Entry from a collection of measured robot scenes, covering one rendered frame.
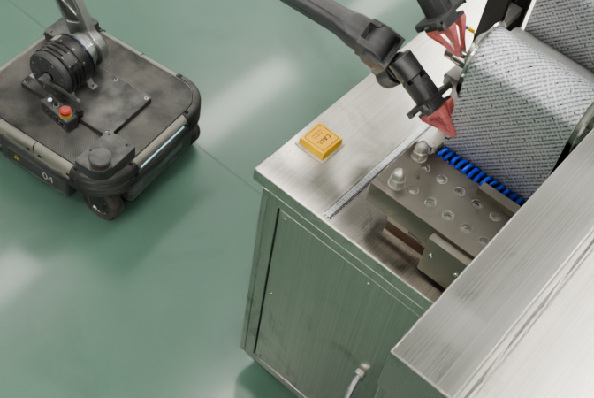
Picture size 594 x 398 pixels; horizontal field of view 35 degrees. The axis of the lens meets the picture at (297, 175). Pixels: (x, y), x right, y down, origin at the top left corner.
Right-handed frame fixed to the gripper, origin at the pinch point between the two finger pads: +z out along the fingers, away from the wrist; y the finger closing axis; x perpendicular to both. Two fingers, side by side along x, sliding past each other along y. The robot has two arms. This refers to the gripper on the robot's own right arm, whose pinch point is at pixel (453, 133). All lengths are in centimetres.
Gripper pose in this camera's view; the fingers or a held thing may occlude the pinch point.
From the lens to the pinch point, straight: 198.5
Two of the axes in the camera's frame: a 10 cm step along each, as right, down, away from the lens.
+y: -6.5, 5.5, -5.3
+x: 4.8, -2.5, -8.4
